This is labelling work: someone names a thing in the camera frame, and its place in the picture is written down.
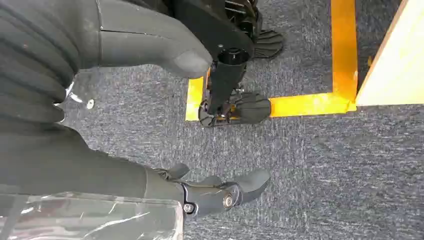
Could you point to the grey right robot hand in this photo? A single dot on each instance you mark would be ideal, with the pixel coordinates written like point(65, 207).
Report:
point(139, 43)

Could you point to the small clear plastic scrap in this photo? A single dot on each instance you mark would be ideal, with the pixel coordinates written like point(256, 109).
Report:
point(79, 97)

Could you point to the black robot leg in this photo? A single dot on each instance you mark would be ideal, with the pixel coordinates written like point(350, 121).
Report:
point(228, 73)
point(243, 16)

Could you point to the ribbed grey right arm sleeve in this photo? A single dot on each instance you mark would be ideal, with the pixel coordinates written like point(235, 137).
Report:
point(33, 59)

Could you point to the black robot foot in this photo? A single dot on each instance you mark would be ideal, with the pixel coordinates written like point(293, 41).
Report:
point(269, 43)
point(251, 107)

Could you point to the yellow floor tape strip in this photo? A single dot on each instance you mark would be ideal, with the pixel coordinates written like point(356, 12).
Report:
point(344, 46)
point(304, 104)

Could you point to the clear plastic sheet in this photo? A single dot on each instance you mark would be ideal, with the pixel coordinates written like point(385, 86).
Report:
point(99, 218)

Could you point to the pale wooden desk panel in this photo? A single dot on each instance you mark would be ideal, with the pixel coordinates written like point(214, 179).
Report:
point(397, 66)

